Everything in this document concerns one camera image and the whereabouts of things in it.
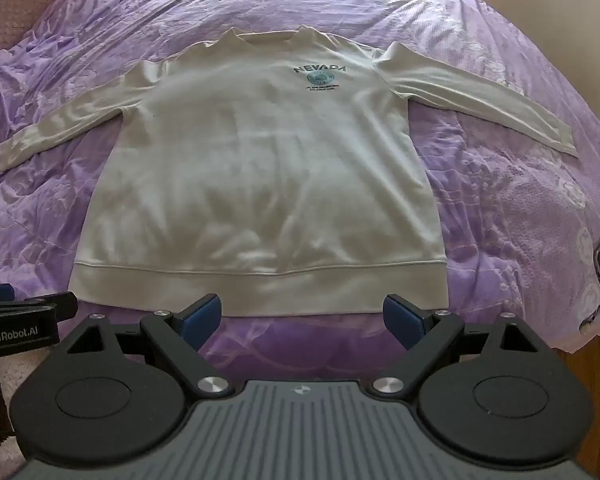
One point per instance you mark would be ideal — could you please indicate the white Nevada sweatshirt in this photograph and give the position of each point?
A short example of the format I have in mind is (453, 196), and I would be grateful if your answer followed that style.
(274, 169)

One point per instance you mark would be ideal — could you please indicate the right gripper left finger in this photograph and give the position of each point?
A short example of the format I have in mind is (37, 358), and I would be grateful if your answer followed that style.
(154, 359)

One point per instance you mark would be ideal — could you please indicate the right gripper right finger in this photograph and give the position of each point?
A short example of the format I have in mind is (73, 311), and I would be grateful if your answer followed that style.
(435, 339)

